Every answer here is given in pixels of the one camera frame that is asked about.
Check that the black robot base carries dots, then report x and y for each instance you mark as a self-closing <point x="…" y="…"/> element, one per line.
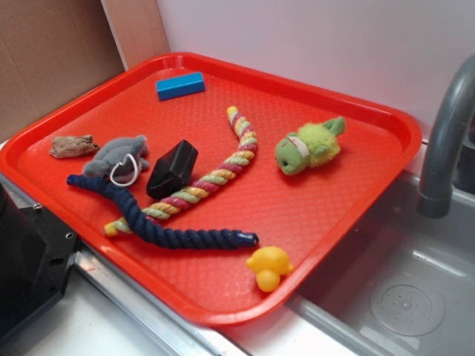
<point x="37" y="252"/>

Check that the brown wood chip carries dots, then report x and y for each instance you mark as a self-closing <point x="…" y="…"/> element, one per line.
<point x="73" y="146"/>

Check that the red plastic tray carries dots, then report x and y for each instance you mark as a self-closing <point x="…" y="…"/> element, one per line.
<point x="306" y="215"/>

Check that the black rectangular block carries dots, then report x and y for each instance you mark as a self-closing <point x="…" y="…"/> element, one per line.
<point x="172" y="171"/>

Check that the green plush turtle toy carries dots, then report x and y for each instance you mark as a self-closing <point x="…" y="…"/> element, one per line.
<point x="311" y="146"/>

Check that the yellow rubber duck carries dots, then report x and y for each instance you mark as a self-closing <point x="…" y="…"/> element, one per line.
<point x="269" y="264"/>

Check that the blue rectangular block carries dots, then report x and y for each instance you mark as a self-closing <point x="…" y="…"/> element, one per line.
<point x="180" y="86"/>

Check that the grey plush elephant toy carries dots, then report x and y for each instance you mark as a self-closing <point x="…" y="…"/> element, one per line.
<point x="121" y="160"/>

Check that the grey plastic sink basin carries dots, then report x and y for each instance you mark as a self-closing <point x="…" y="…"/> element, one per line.
<point x="398" y="283"/>

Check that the brown cardboard panel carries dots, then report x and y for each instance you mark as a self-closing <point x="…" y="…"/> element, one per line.
<point x="51" y="53"/>

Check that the grey toy faucet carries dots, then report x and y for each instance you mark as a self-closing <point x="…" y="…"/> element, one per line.
<point x="449" y="158"/>

